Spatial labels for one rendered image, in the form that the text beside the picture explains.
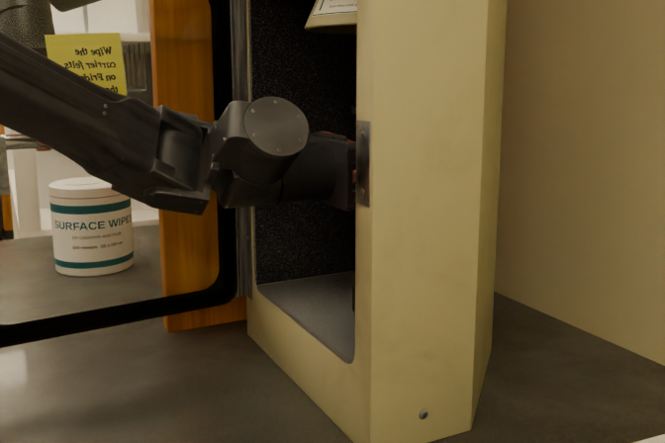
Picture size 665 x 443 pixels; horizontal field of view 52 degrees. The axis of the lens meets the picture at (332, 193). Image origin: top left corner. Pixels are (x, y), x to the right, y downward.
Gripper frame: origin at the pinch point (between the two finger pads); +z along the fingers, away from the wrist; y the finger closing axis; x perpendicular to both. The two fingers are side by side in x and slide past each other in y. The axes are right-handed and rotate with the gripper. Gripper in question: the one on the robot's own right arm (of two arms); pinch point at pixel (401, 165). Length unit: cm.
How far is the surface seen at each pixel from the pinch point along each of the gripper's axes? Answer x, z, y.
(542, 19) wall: -17.0, 31.8, 14.2
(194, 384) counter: 23.6, -21.1, 7.8
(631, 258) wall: 13.4, 31.8, -3.4
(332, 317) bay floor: 16.0, -7.6, 1.1
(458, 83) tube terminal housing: -8.7, -2.9, -13.4
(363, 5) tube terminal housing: -14.9, -11.1, -11.7
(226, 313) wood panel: 22.2, -12.6, 23.7
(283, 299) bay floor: 16.0, -10.1, 9.0
